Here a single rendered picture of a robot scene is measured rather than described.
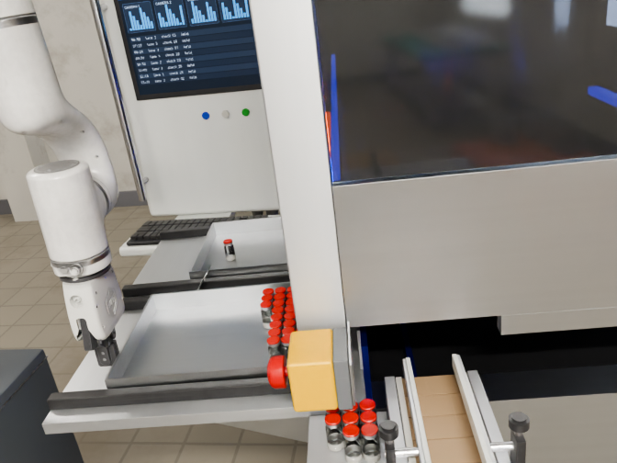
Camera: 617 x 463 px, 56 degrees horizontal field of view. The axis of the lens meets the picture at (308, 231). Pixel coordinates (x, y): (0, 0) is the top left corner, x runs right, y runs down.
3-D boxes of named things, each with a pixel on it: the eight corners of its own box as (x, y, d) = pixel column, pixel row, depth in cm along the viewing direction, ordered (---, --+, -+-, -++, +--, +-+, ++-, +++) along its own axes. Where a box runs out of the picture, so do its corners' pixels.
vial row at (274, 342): (289, 307, 107) (286, 286, 106) (284, 367, 91) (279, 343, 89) (278, 309, 108) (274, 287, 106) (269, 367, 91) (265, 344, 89)
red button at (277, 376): (301, 373, 74) (297, 347, 72) (299, 394, 70) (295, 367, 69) (272, 376, 74) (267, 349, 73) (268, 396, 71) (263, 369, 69)
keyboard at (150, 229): (274, 220, 169) (273, 212, 168) (263, 240, 156) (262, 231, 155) (146, 226, 176) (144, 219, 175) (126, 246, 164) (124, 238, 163)
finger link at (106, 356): (103, 340, 88) (112, 375, 91) (110, 328, 91) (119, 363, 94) (83, 341, 89) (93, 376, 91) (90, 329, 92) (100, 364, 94)
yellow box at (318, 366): (352, 372, 76) (346, 325, 73) (353, 410, 69) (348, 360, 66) (294, 376, 76) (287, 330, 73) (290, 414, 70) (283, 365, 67)
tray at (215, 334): (328, 294, 111) (326, 277, 109) (329, 380, 87) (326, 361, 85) (155, 310, 113) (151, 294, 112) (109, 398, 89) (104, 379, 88)
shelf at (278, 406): (351, 222, 146) (351, 215, 146) (366, 412, 82) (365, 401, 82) (167, 239, 150) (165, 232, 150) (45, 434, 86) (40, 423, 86)
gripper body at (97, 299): (94, 277, 82) (112, 344, 86) (118, 246, 91) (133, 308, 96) (43, 280, 82) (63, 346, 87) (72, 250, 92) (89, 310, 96)
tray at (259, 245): (351, 222, 141) (350, 209, 140) (355, 273, 117) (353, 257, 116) (215, 235, 144) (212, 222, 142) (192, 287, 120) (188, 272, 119)
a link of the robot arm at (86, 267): (95, 263, 82) (100, 281, 83) (116, 237, 90) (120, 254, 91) (38, 266, 82) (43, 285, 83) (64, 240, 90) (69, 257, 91)
